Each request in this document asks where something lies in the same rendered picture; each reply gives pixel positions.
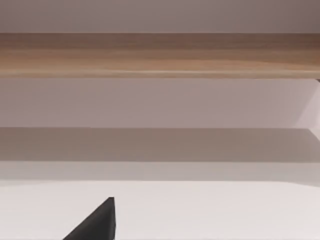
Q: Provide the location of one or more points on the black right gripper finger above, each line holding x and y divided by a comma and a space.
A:
101, 222

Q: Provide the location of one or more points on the wooden shelf board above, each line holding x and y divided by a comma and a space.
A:
160, 55

